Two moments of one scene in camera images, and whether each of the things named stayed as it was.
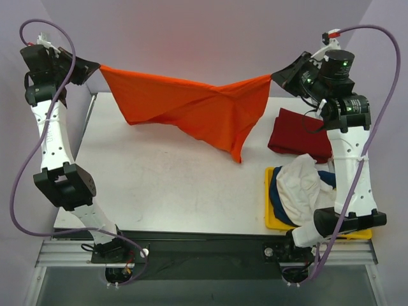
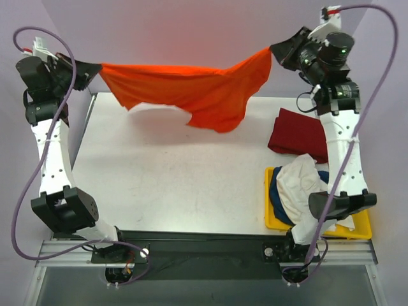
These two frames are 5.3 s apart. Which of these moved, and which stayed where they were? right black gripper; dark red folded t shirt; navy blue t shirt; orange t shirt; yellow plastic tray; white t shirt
Moved: right black gripper; orange t shirt
Stayed: dark red folded t shirt; white t shirt; navy blue t shirt; yellow plastic tray
